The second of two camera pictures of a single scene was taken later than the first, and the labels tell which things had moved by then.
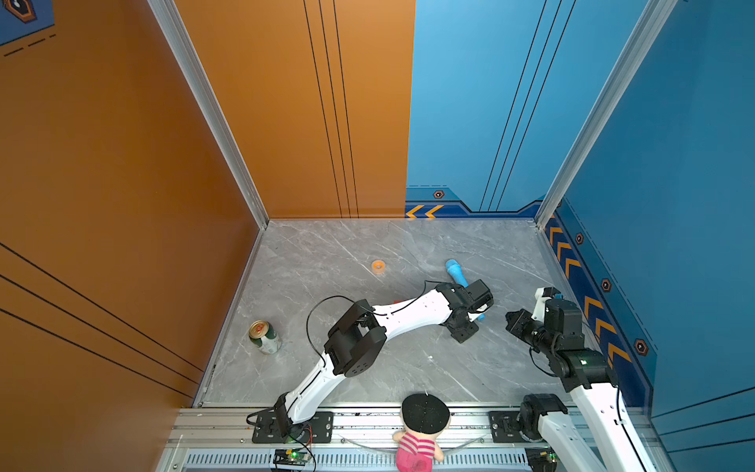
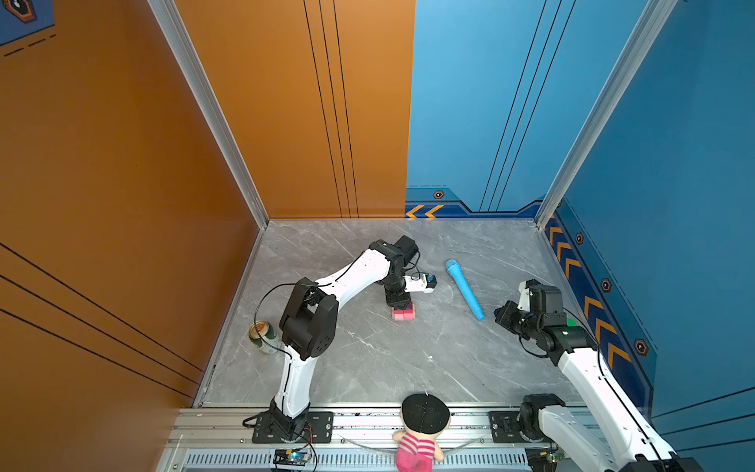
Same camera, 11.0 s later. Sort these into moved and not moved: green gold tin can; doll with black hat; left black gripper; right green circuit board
Moved: left black gripper
Not moved: right green circuit board; green gold tin can; doll with black hat
